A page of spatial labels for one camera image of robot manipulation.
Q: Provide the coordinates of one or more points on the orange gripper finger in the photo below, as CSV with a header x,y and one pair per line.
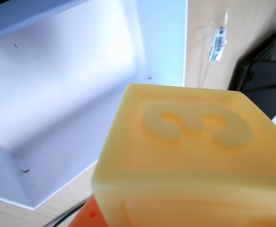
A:
x,y
90,214

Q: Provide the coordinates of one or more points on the yellow block with embossed number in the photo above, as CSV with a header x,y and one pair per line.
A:
x,y
190,165

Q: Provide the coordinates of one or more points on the white open box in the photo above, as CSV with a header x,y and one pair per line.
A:
x,y
69,94

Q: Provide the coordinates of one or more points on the grey textured mat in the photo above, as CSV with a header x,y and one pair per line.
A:
x,y
10,19

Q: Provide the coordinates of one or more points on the barcode label sticker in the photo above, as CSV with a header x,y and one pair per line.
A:
x,y
218,43

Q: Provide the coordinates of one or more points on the black case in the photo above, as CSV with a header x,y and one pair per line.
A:
x,y
265,75

